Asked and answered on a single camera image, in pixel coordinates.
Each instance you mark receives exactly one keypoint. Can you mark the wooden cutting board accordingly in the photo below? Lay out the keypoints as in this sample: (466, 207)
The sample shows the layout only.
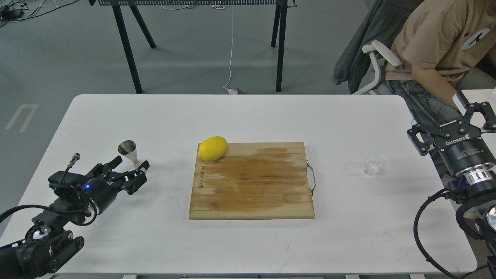
(253, 181)

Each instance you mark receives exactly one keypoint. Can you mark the grey jacket on chair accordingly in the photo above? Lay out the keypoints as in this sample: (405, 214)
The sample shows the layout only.
(384, 21)

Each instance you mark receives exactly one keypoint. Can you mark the clear glass cup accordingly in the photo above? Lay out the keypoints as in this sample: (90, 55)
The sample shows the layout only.
(374, 162)

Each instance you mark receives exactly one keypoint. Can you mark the person in tan shirt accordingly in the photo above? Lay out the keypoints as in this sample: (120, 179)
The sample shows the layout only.
(440, 42)

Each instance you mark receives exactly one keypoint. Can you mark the steel double jigger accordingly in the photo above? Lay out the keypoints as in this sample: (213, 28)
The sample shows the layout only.
(128, 149)

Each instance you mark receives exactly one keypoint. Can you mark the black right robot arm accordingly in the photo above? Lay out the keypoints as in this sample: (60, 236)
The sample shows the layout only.
(475, 193)

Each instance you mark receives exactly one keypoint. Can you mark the yellow lemon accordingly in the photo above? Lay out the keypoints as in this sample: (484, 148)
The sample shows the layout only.
(212, 149)

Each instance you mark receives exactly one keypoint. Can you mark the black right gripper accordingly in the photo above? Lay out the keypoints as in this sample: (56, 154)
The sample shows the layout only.
(459, 146)

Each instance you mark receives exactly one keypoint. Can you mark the black metal table frame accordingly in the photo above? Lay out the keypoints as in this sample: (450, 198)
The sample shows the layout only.
(193, 35)

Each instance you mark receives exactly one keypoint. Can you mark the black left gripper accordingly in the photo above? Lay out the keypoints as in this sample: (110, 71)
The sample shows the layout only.
(103, 184)

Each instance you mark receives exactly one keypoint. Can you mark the white office chair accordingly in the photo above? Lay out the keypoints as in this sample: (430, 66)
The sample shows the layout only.
(380, 56)

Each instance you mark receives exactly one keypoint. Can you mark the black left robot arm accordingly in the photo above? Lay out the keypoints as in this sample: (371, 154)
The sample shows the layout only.
(47, 246)

